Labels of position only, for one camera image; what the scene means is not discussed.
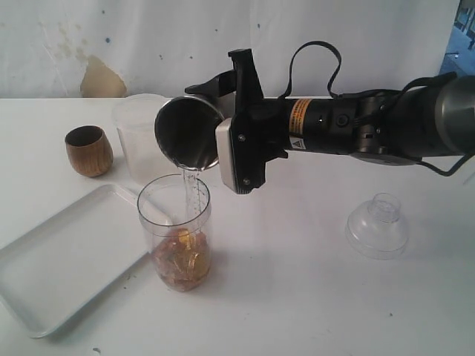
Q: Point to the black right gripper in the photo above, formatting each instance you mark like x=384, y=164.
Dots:
x=267, y=129

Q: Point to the stainless steel cup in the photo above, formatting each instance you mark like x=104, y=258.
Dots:
x=184, y=129

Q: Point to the brown wooden cup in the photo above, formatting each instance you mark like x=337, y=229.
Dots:
x=89, y=151

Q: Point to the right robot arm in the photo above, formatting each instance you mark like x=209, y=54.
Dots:
x=430, y=116

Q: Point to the clear plastic shaker body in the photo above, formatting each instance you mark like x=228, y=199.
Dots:
x=175, y=212

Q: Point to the clear plastic shaker lid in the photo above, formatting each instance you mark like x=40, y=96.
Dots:
x=377, y=228

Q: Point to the translucent plastic container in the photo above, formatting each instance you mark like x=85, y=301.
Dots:
x=134, y=118

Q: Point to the gold foil coin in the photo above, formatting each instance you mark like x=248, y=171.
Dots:
x=182, y=259

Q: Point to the white rectangular tray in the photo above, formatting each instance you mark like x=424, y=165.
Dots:
x=50, y=273

